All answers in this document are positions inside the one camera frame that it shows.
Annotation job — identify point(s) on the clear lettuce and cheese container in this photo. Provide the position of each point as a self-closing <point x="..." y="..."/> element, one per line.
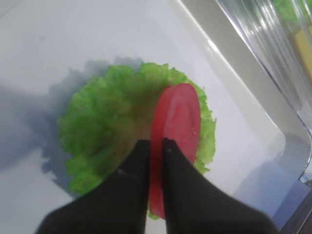
<point x="258" y="24"/>

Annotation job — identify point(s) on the white metal tray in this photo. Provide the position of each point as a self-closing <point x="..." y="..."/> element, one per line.
<point x="243" y="97"/>

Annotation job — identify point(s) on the red tomato slice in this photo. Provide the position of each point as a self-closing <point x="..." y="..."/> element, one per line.
<point x="176" y="117"/>

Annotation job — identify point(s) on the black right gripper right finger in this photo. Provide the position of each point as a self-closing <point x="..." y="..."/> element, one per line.
<point x="193" y="205"/>

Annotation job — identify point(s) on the green lettuce leaf on bun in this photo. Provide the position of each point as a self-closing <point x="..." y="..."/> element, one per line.
<point x="106" y="117"/>

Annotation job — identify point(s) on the green lettuce leaf in container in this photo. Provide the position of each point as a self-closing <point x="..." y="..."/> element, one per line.
<point x="287" y="14"/>

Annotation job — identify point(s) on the flat yellow cheese slice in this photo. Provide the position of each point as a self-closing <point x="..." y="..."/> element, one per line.
<point x="304" y="49"/>

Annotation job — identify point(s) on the white paper sheet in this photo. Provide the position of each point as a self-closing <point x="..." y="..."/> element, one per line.
<point x="73" y="48"/>

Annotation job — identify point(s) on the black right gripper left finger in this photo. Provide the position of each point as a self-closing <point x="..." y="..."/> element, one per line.
<point x="117" y="206"/>

